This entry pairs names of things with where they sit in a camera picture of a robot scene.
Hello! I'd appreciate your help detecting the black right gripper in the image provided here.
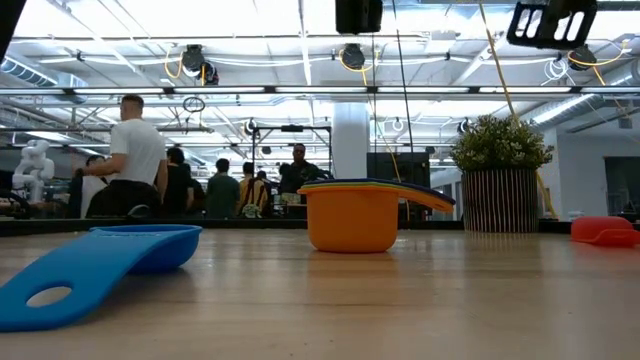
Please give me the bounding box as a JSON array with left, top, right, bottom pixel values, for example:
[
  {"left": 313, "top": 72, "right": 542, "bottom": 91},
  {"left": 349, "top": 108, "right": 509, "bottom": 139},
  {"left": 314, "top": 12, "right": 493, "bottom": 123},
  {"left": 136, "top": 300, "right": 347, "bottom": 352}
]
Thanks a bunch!
[{"left": 506, "top": 0, "right": 599, "bottom": 51}]

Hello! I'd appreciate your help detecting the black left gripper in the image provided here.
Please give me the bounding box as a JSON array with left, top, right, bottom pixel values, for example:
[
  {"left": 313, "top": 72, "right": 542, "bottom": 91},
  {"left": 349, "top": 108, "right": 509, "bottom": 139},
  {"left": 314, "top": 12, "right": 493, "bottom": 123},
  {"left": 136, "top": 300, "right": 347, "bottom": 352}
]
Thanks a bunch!
[{"left": 334, "top": 0, "right": 384, "bottom": 36}]

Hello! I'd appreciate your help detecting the green measuring cup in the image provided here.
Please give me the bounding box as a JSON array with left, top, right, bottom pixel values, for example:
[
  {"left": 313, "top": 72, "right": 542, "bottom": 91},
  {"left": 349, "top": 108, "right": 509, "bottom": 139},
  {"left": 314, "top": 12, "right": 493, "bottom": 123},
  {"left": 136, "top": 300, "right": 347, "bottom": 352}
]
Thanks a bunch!
[{"left": 299, "top": 181, "right": 454, "bottom": 207}]

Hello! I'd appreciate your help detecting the red measuring cup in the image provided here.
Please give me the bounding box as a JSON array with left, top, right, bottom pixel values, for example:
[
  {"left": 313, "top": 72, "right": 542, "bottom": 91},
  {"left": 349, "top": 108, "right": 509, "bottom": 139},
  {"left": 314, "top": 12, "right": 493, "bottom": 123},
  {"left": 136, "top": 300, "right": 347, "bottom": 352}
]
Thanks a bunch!
[{"left": 570, "top": 215, "right": 640, "bottom": 248}]

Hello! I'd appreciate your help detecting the orange measuring cup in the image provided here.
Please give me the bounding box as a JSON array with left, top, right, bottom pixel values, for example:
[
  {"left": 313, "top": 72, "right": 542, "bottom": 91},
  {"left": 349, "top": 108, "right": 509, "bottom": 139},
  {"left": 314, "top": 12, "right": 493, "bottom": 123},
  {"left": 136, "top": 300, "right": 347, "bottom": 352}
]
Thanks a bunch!
[{"left": 297, "top": 183, "right": 456, "bottom": 254}]

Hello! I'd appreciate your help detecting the bright blue measuring cup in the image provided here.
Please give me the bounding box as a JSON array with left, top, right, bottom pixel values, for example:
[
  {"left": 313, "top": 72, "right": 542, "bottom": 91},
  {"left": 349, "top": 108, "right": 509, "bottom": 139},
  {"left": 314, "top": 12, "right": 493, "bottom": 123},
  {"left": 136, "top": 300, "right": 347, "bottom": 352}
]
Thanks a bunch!
[{"left": 0, "top": 224, "right": 204, "bottom": 334}]

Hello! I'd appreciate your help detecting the black computer box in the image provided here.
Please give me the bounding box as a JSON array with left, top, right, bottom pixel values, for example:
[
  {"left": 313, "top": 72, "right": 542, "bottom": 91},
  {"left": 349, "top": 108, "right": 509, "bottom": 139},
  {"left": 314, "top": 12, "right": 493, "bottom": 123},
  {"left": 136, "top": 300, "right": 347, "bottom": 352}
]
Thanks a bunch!
[{"left": 366, "top": 151, "right": 432, "bottom": 221}]

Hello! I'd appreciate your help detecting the person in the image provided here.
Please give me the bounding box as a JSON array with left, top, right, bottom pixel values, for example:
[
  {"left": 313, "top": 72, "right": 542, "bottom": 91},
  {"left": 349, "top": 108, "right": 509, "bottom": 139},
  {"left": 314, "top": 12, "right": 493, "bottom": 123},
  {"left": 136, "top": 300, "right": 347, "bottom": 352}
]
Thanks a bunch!
[
  {"left": 163, "top": 146, "right": 197, "bottom": 217},
  {"left": 74, "top": 93, "right": 169, "bottom": 219},
  {"left": 204, "top": 157, "right": 242, "bottom": 219},
  {"left": 238, "top": 161, "right": 272, "bottom": 219},
  {"left": 277, "top": 142, "right": 332, "bottom": 194},
  {"left": 69, "top": 154, "right": 109, "bottom": 219}
]

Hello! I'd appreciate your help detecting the potted plant in striped pot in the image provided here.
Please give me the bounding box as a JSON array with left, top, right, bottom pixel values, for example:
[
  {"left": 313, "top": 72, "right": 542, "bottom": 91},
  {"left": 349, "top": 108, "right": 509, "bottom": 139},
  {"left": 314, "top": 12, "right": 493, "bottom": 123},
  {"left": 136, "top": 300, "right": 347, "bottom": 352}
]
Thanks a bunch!
[{"left": 449, "top": 114, "right": 556, "bottom": 234}]

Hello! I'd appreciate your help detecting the black ceiling cable reel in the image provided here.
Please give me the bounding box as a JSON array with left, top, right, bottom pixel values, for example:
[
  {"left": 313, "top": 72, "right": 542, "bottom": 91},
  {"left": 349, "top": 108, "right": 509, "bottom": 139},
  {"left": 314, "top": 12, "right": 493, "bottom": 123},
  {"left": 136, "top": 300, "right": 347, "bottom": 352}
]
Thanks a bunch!
[
  {"left": 201, "top": 61, "right": 221, "bottom": 87},
  {"left": 568, "top": 44, "right": 597, "bottom": 72},
  {"left": 181, "top": 43, "right": 207, "bottom": 75},
  {"left": 341, "top": 43, "right": 367, "bottom": 72}
]

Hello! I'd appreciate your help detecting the yellow power cable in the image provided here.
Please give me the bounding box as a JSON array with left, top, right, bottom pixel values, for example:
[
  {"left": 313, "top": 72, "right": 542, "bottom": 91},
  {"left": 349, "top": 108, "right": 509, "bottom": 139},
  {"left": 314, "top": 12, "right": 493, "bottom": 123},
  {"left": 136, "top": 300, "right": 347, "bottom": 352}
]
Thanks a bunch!
[{"left": 477, "top": 0, "right": 559, "bottom": 220}]

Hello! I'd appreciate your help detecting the black hanging cable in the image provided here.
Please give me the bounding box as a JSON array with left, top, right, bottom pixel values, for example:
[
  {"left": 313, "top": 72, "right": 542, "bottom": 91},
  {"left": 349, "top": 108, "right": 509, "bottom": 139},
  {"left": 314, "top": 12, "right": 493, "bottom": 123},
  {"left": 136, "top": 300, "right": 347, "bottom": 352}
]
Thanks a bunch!
[{"left": 390, "top": 0, "right": 416, "bottom": 156}]

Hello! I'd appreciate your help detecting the black background station frame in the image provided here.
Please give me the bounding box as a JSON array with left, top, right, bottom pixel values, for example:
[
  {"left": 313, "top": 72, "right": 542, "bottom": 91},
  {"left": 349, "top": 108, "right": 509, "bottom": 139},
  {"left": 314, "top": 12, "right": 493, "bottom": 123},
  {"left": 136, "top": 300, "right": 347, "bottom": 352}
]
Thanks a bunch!
[{"left": 251, "top": 124, "right": 334, "bottom": 191}]

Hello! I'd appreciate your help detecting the black aluminium table frame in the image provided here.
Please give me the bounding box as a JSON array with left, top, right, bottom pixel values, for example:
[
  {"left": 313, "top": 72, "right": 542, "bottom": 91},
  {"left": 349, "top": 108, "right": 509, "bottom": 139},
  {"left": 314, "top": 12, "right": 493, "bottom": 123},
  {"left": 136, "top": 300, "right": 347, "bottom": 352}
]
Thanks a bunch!
[{"left": 0, "top": 215, "right": 640, "bottom": 237}]

